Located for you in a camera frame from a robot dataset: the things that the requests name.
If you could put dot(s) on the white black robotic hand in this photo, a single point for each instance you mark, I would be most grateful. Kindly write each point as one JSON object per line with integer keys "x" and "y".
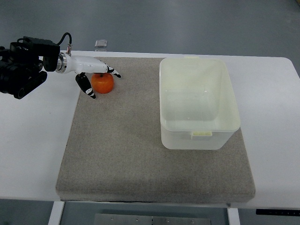
{"x": 81, "y": 65}

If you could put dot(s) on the orange fruit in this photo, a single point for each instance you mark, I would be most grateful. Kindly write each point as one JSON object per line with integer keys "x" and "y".
{"x": 102, "y": 83}

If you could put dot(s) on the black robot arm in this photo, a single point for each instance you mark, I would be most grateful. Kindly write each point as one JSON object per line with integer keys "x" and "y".
{"x": 25, "y": 64}

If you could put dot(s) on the white plastic box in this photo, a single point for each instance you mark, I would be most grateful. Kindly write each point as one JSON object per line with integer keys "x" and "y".
{"x": 198, "y": 109}

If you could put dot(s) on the small clear floor plate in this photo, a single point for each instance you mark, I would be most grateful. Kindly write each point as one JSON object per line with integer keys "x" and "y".
{"x": 100, "y": 43}

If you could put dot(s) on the grey felt mat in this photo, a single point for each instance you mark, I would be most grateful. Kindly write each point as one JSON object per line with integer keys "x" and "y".
{"x": 114, "y": 151}

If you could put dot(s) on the white left table leg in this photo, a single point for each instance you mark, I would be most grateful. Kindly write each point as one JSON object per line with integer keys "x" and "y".
{"x": 56, "y": 213}

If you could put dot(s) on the white table leg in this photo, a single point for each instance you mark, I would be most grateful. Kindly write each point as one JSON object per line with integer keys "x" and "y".
{"x": 56, "y": 213}
{"x": 233, "y": 216}

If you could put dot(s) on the white right table leg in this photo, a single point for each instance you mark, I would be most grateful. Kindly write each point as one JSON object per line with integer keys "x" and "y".
{"x": 233, "y": 216}

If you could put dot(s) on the black table control panel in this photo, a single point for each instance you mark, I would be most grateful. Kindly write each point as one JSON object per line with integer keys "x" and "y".
{"x": 276, "y": 212}

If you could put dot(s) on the metal base plate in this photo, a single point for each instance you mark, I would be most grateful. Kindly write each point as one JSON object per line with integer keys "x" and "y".
{"x": 117, "y": 219}

